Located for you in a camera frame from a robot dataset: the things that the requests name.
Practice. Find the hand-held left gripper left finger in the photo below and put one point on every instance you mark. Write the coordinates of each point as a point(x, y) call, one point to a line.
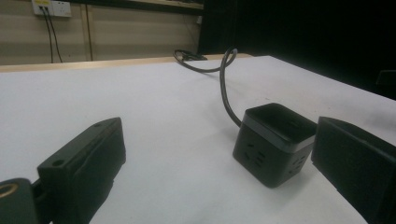
point(81, 168)

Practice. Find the white wall outlet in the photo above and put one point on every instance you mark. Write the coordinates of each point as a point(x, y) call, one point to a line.
point(51, 7)

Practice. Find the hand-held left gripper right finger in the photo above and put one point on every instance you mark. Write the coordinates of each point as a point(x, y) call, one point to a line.
point(355, 165)

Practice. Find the black cube power socket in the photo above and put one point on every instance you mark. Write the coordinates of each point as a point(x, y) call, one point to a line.
point(274, 146)

